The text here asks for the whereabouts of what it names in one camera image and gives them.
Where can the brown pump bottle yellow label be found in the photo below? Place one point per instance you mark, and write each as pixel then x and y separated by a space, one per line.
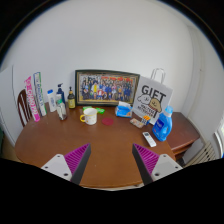
pixel 71 101

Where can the white remote control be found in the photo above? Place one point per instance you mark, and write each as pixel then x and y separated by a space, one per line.
pixel 149 139

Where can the flat round red coaster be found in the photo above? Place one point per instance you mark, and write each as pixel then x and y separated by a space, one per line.
pixel 107 121

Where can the white lotion bottle blue cap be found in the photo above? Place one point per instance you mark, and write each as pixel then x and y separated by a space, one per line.
pixel 51 101

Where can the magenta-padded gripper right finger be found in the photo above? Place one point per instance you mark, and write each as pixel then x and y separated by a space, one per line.
pixel 146 160

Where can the white and green tall tube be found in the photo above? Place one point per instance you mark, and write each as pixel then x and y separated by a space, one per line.
pixel 40 95

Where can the clear plastic drink bottle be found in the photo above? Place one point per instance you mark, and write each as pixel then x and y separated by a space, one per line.
pixel 62 111

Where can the black framed group picture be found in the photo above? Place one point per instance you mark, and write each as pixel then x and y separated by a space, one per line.
pixel 106 87

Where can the blue tissue pack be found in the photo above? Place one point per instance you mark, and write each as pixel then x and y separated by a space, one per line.
pixel 123 110

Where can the dark blue pump bottle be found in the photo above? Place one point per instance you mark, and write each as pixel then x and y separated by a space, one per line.
pixel 60 90

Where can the white paper gift bag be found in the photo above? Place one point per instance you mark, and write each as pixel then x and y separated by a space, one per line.
pixel 153 98

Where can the dark wooden chair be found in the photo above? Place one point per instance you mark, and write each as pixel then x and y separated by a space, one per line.
pixel 23 108

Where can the colourful puzzle cube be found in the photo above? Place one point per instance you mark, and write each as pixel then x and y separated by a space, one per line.
pixel 146 119

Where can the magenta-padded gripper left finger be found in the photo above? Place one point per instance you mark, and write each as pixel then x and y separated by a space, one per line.
pixel 77 159

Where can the white wall radiator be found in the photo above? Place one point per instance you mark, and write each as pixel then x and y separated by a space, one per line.
pixel 205 154

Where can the pink printed tall tube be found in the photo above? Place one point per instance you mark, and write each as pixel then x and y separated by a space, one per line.
pixel 32 100

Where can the blue detergent bottle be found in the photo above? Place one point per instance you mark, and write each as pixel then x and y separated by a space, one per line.
pixel 162 128

